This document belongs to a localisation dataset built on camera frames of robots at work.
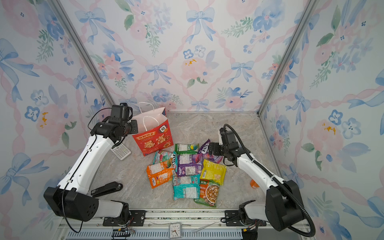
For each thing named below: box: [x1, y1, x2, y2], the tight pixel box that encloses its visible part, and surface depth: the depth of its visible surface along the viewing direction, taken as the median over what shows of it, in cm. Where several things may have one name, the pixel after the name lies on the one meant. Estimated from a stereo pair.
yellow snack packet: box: [200, 159, 227, 186], surface depth 88 cm
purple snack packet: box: [177, 154, 203, 177], surface depth 91 cm
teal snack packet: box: [172, 174, 201, 201], surface depth 83 cm
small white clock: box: [168, 222, 183, 239], surface depth 71 cm
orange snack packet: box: [146, 160, 175, 189], surface depth 87 cm
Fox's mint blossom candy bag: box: [153, 150, 178, 171], surface depth 93 cm
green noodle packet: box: [193, 179, 220, 208], surface depth 83 cm
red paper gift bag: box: [131, 102, 174, 157], surface depth 85 cm
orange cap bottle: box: [250, 179, 260, 189], surface depth 84 cm
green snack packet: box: [174, 143, 200, 155], surface depth 99 cm
